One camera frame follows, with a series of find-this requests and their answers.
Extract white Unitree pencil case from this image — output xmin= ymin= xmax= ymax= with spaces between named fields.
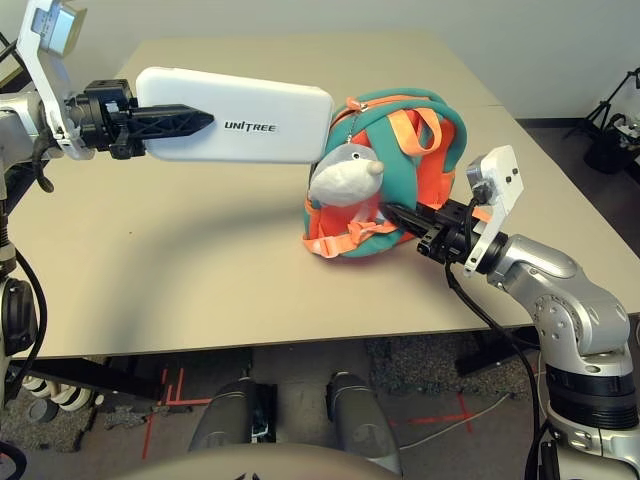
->
xmin=133 ymin=66 xmax=335 ymax=165

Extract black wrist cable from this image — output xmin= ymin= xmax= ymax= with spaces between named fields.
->
xmin=443 ymin=187 xmax=554 ymax=480
xmin=29 ymin=134 xmax=56 ymax=194

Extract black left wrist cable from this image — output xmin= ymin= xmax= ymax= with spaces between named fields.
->
xmin=29 ymin=134 xmax=56 ymax=194

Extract grey left robot leg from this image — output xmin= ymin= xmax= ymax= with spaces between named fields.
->
xmin=188 ymin=377 xmax=279 ymax=451

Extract black mesh trash bin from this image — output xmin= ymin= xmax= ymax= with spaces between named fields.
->
xmin=583 ymin=112 xmax=640 ymax=175

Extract black table foot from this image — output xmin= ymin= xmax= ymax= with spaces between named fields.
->
xmin=17 ymin=357 xmax=166 ymax=401

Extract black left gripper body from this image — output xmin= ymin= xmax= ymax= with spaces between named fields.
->
xmin=64 ymin=78 xmax=146 ymax=160

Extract grey right robot leg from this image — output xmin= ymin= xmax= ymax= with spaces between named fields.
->
xmin=325 ymin=370 xmax=404 ymax=476

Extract red floor tape lines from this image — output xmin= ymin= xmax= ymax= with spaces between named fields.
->
xmin=141 ymin=367 xmax=214 ymax=460

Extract white black striped shoe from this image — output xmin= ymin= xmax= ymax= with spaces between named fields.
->
xmin=24 ymin=374 xmax=101 ymax=414

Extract grey robot leg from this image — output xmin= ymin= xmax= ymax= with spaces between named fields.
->
xmin=325 ymin=370 xmax=404 ymax=476
xmin=188 ymin=377 xmax=279 ymax=451

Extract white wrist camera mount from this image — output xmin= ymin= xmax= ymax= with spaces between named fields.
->
xmin=14 ymin=0 xmax=94 ymax=161
xmin=462 ymin=144 xmax=526 ymax=276

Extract teal and orange backpack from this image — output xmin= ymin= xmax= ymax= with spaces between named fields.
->
xmin=301 ymin=88 xmax=494 ymax=261

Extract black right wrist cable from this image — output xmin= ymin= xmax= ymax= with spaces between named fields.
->
xmin=443 ymin=187 xmax=554 ymax=480

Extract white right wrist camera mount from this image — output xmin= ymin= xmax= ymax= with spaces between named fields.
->
xmin=462 ymin=144 xmax=526 ymax=276

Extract grey robot torso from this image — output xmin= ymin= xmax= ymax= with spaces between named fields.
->
xmin=112 ymin=442 xmax=396 ymax=480

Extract red floor tape cross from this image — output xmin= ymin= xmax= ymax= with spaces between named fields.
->
xmin=392 ymin=392 xmax=476 ymax=434

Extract speckled grey floor mat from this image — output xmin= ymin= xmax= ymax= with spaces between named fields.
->
xmin=365 ymin=332 xmax=539 ymax=399
xmin=0 ymin=394 xmax=166 ymax=454

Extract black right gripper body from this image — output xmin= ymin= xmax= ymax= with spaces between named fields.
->
xmin=415 ymin=199 xmax=494 ymax=266

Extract grey cylinder can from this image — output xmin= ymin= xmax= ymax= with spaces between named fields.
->
xmin=27 ymin=397 xmax=59 ymax=424

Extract black camera tripod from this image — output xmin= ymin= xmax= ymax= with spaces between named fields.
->
xmin=564 ymin=67 xmax=640 ymax=141

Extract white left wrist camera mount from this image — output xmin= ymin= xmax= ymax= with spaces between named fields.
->
xmin=14 ymin=0 xmax=94 ymax=161

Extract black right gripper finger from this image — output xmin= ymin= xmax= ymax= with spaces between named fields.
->
xmin=381 ymin=202 xmax=436 ymax=236

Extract grey white plush shark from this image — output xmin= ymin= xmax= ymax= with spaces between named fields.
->
xmin=305 ymin=139 xmax=385 ymax=209

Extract white floor cable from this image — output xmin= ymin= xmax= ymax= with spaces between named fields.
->
xmin=399 ymin=392 xmax=511 ymax=449

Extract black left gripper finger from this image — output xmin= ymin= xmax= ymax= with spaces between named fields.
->
xmin=128 ymin=103 xmax=215 ymax=140

